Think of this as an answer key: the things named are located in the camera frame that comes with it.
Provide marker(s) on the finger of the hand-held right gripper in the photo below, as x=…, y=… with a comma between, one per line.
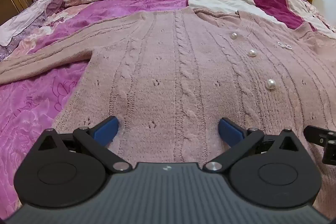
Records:
x=319, y=136

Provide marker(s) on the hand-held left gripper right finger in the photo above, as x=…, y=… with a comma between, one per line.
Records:
x=231, y=132

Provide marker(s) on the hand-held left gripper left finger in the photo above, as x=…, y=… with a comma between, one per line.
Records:
x=106, y=130

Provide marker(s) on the pink knit cardigan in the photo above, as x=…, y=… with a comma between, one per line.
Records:
x=183, y=74

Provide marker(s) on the purple patchwork blanket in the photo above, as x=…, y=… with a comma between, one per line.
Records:
x=147, y=1

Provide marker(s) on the lilac pillow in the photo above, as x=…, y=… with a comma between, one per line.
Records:
x=29, y=16

